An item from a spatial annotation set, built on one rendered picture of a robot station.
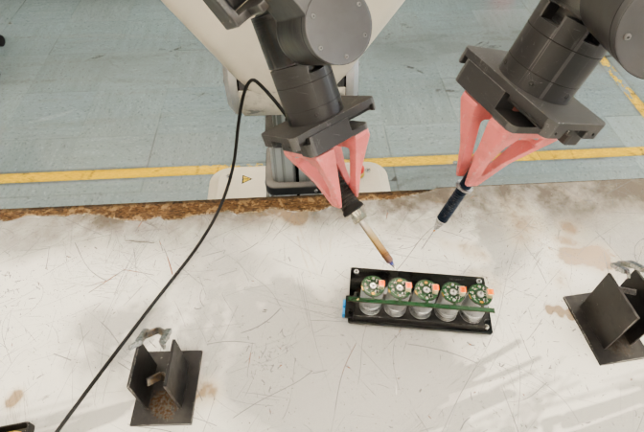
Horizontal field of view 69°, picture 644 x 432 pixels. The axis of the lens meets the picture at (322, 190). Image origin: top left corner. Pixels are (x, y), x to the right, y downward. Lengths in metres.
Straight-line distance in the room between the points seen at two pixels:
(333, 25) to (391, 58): 1.98
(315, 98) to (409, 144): 1.45
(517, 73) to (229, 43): 0.44
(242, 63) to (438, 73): 1.64
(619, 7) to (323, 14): 0.19
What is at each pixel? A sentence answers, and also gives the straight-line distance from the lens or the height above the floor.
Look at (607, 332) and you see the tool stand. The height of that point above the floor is 0.77.
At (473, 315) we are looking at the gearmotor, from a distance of 0.55.
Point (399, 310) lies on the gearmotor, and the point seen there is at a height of 0.78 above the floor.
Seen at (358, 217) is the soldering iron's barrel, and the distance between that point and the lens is 0.49.
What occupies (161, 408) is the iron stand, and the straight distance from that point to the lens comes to 0.55.
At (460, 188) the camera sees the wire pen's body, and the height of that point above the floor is 0.94.
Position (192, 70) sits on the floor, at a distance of 2.32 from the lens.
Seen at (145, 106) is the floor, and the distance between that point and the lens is 2.16.
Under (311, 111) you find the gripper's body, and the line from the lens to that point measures 0.44.
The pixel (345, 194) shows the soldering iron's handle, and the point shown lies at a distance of 0.49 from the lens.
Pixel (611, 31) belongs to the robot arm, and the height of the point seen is 1.13.
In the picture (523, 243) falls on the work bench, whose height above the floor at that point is 0.75.
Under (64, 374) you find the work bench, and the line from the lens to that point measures 0.60.
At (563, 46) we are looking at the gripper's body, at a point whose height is 1.08.
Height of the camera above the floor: 1.25
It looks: 48 degrees down
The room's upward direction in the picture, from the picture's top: straight up
